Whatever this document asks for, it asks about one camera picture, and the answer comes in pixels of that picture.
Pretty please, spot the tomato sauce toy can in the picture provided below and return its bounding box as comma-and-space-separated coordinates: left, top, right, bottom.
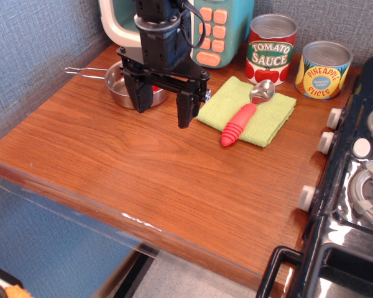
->
245, 14, 298, 86

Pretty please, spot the grey stove knob top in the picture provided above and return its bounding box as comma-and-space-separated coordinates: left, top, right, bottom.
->
326, 108, 343, 130

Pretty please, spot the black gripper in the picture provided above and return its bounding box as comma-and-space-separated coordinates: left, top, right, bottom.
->
117, 14, 211, 129

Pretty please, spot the green cloth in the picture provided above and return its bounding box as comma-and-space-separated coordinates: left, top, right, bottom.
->
197, 76, 297, 148

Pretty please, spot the grey stove knob middle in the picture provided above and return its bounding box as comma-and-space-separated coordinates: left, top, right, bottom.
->
318, 132, 334, 155

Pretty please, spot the small steel pan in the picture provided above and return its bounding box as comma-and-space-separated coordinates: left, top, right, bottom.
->
64, 60, 170, 110

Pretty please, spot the toy microwave teal and white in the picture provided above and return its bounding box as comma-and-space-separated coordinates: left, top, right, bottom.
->
98, 0, 255, 68

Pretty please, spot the pineapple slices toy can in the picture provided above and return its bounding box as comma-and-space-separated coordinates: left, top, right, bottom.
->
295, 40, 353, 100

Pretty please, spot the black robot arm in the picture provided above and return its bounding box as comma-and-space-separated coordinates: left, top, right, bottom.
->
117, 1, 211, 129

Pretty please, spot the grey stove knob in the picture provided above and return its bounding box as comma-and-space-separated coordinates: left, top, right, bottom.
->
318, 132, 334, 155
298, 185, 316, 212
326, 108, 343, 130

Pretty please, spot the spoon with red handle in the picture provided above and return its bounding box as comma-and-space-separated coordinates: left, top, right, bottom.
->
221, 79, 275, 147

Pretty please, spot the grey stove knob bottom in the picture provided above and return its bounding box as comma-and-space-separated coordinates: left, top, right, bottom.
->
298, 185, 316, 212

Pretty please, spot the black toy stove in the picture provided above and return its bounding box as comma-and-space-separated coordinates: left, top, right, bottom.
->
257, 56, 373, 297

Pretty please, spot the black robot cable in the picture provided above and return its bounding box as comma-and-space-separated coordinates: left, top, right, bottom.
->
177, 0, 207, 50

